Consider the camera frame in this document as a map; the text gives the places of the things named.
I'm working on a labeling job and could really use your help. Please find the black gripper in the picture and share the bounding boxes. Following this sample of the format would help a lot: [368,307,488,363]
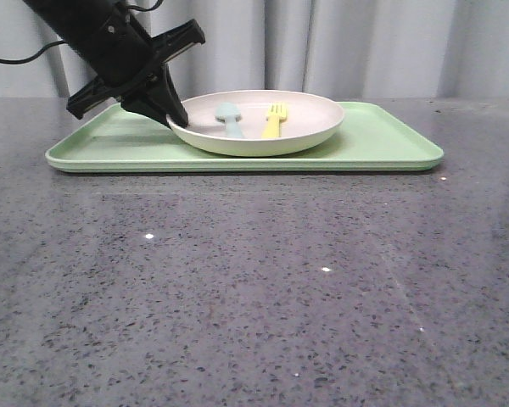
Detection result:
[67,8,205,126]

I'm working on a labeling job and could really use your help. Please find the cream round plate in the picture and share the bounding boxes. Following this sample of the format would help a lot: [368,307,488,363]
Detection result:
[168,90,344,157]

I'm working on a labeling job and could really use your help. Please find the grey pleated curtain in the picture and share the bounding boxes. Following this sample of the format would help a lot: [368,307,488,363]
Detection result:
[0,0,509,101]

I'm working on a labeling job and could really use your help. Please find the yellow plastic fork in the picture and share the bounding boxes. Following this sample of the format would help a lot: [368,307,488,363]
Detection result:
[261,103,288,139]

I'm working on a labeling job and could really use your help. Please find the light green plastic tray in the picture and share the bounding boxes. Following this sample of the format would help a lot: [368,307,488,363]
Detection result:
[45,102,444,173]

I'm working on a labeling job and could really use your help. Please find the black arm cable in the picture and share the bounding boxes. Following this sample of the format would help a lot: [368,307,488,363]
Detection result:
[0,0,165,66]

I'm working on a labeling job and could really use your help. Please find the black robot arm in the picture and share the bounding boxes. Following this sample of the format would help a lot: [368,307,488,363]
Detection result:
[27,0,205,127]

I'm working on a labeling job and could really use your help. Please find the light blue plastic spoon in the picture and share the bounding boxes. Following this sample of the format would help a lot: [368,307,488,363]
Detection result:
[215,102,244,139]

